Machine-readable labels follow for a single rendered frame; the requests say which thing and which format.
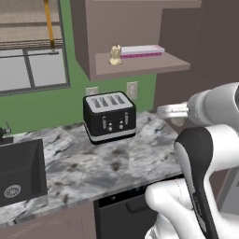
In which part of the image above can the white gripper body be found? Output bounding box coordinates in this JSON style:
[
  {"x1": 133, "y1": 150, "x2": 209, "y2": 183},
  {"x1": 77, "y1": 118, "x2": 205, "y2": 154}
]
[{"x1": 156, "y1": 102, "x2": 190, "y2": 120}]

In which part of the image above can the cream candle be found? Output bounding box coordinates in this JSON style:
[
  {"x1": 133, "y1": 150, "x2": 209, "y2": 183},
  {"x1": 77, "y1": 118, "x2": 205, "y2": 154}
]
[{"x1": 108, "y1": 43, "x2": 123, "y2": 66}]

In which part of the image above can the brown cabinet door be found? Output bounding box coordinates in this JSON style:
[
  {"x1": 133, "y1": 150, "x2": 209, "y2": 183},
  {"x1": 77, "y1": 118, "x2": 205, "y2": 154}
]
[{"x1": 199, "y1": 0, "x2": 239, "y2": 94}]

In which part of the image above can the brown base cabinet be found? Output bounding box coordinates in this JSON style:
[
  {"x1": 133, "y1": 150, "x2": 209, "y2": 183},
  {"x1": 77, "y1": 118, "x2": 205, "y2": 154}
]
[{"x1": 0, "y1": 201, "x2": 98, "y2": 239}]

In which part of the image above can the black and silver toaster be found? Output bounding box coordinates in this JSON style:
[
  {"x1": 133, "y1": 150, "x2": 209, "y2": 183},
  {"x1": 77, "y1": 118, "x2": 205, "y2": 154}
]
[{"x1": 82, "y1": 91, "x2": 137, "y2": 146}]

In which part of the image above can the pink and white box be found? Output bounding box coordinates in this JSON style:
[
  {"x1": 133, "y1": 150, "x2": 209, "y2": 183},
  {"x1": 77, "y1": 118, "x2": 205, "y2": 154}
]
[{"x1": 119, "y1": 44, "x2": 166, "y2": 60}]

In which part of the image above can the black dishwasher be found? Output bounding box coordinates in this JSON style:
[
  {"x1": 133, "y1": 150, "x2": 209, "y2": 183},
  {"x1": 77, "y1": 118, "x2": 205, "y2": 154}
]
[{"x1": 93, "y1": 175, "x2": 185, "y2": 239}]

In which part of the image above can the grey framed window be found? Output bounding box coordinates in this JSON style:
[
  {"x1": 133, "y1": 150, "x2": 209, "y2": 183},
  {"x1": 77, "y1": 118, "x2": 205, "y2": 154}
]
[{"x1": 0, "y1": 0, "x2": 71, "y2": 96}]

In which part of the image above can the black sink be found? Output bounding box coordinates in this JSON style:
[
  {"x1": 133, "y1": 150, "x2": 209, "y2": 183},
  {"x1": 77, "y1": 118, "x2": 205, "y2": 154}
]
[{"x1": 0, "y1": 137, "x2": 49, "y2": 208}]

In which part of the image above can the dark tap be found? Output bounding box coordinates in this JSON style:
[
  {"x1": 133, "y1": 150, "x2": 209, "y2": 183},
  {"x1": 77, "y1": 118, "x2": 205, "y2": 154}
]
[{"x1": 0, "y1": 121, "x2": 13, "y2": 138}]

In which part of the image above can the beige window blind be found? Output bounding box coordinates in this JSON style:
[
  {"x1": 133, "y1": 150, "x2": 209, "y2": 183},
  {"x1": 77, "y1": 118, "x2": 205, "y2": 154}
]
[{"x1": 0, "y1": 0, "x2": 63, "y2": 51}]

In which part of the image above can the white wall outlet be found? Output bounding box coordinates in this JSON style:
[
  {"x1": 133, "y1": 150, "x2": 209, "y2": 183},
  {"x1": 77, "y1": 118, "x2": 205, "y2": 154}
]
[
  {"x1": 85, "y1": 86, "x2": 100, "y2": 97},
  {"x1": 126, "y1": 80, "x2": 139, "y2": 101}
]

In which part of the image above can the brown open wall cabinet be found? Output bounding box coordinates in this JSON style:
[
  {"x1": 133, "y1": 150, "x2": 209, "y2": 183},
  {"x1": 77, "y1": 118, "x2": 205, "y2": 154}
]
[{"x1": 70, "y1": 0, "x2": 203, "y2": 83}]

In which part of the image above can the black dishwasher handle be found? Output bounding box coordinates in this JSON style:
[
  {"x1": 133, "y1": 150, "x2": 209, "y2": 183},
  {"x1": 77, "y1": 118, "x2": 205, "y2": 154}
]
[{"x1": 125, "y1": 198, "x2": 151, "y2": 215}]

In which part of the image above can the yellow blind strap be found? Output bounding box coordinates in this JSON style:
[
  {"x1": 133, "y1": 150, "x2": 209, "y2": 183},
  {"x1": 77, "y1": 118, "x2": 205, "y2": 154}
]
[{"x1": 43, "y1": 0, "x2": 57, "y2": 49}]

